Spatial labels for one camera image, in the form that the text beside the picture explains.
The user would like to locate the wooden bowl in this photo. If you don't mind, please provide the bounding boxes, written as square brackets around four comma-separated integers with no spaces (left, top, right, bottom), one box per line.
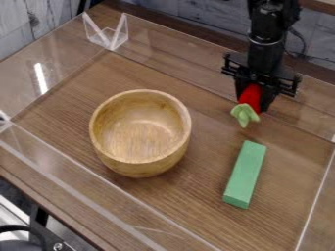
[90,89,193,178]

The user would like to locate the green rectangular block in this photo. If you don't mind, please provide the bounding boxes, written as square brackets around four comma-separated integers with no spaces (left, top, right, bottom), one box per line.
[223,140,268,209]

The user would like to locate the red plush fruit green leaves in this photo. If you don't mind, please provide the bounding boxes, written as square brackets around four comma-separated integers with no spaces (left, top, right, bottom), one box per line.
[231,83,262,128]

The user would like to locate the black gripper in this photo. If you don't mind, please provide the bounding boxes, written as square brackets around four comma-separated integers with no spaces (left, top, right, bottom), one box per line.
[222,52,302,112]

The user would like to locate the clear acrylic enclosure wall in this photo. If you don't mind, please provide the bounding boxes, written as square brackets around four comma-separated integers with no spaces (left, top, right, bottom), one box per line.
[0,111,221,251]

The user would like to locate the black cable lower left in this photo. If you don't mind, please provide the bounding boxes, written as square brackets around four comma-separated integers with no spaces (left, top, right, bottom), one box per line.
[0,224,50,251]

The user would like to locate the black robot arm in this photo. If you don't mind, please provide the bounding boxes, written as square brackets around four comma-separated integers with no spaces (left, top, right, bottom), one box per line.
[222,0,302,114]

